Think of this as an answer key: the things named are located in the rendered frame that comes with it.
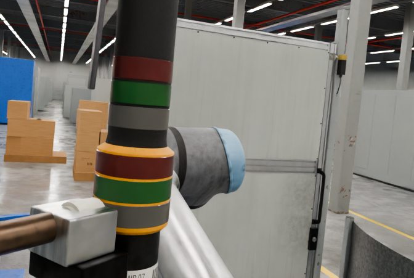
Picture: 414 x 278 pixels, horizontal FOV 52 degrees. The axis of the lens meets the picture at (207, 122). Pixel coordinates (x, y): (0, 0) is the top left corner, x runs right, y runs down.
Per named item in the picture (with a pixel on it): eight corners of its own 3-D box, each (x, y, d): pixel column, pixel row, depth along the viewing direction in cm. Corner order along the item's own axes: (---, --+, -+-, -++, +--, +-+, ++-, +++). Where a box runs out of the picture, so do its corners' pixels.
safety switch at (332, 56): (329, 94, 239) (334, 52, 238) (325, 94, 243) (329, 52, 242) (342, 95, 242) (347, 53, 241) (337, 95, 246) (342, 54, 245)
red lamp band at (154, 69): (143, 80, 21) (146, 55, 21) (98, 77, 23) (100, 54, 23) (183, 85, 24) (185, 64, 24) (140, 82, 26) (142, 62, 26)
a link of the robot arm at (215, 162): (82, 238, 106) (167, 110, 69) (138, 232, 114) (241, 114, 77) (89, 287, 100) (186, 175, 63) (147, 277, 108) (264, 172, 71)
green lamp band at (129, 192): (133, 209, 21) (135, 185, 21) (76, 192, 23) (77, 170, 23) (185, 196, 25) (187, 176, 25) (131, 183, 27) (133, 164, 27)
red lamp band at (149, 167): (135, 183, 21) (138, 159, 21) (77, 169, 23) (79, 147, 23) (188, 175, 25) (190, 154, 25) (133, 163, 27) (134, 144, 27)
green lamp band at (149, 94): (142, 105, 21) (143, 81, 21) (96, 100, 23) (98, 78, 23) (182, 108, 24) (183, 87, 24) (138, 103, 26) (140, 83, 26)
